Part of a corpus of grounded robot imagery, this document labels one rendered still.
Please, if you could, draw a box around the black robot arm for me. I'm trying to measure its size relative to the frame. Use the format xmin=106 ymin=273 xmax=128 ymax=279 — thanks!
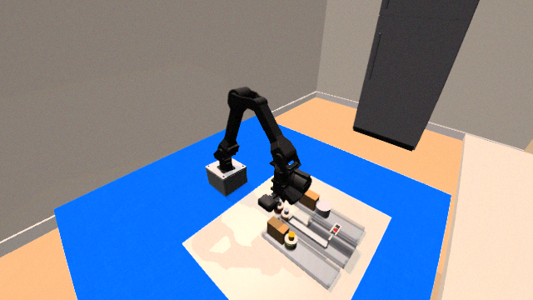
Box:
xmin=213 ymin=87 xmax=312 ymax=206

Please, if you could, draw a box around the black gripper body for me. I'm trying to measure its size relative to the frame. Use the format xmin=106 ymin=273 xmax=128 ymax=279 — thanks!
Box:
xmin=258 ymin=178 xmax=289 ymax=213

